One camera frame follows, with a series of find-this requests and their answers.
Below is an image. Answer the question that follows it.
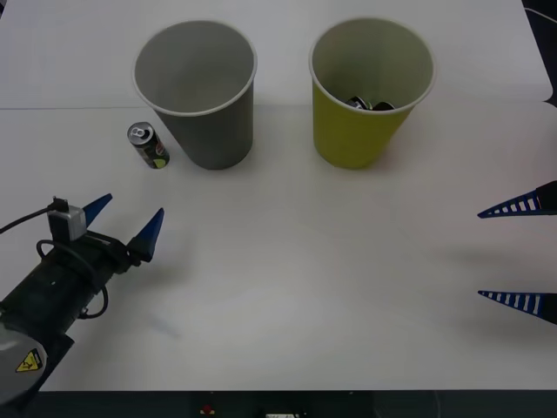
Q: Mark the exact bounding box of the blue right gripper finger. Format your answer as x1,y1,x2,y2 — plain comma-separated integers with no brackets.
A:
477,289,557,326
477,180,557,219

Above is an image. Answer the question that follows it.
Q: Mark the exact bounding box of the dark robot base panel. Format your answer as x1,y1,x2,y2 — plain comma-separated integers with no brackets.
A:
0,389,557,418

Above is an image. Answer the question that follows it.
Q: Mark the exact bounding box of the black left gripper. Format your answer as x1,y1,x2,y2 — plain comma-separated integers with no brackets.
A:
41,193,166,287

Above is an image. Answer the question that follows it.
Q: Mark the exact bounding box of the black can with green print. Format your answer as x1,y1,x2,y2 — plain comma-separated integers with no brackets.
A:
126,122,170,171

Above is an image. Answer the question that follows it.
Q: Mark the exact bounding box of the grey plastic waste bin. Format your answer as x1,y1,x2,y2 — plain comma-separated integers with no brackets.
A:
131,20,258,171

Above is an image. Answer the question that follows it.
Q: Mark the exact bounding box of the yellow-green plastic waste bin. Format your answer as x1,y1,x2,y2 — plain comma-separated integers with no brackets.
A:
308,17,436,171

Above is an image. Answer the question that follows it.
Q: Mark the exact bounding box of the white cable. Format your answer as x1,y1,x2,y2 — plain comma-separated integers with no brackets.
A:
523,6,557,22

